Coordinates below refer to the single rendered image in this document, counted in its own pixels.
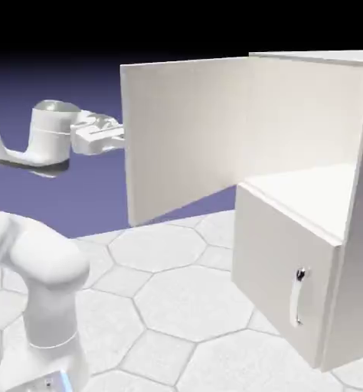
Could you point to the white cabinet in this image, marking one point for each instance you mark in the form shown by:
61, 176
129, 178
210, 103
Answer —
353, 214

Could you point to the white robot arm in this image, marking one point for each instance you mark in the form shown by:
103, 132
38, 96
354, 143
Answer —
46, 275

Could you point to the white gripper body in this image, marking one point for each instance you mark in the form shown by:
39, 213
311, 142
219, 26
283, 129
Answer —
91, 139

